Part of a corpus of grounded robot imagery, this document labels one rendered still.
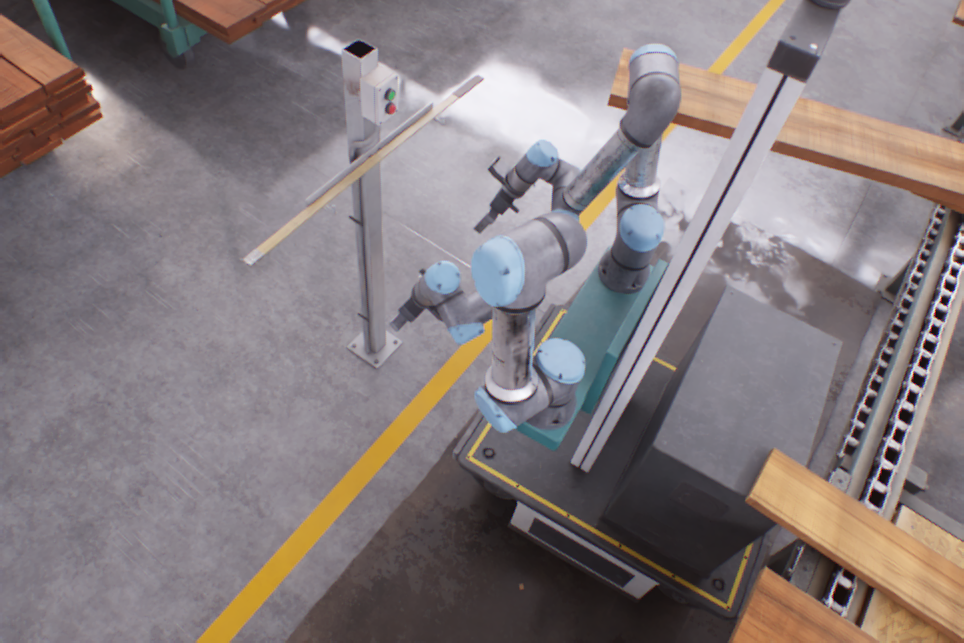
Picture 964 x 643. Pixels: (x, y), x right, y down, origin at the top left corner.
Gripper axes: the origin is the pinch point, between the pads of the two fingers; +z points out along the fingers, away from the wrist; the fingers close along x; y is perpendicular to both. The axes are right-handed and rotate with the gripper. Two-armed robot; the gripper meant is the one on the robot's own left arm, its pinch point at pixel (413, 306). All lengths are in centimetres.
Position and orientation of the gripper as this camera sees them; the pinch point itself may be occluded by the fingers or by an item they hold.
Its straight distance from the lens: 188.4
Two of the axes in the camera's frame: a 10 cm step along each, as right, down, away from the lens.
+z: -3.4, 2.4, 9.1
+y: -7.1, -6.9, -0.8
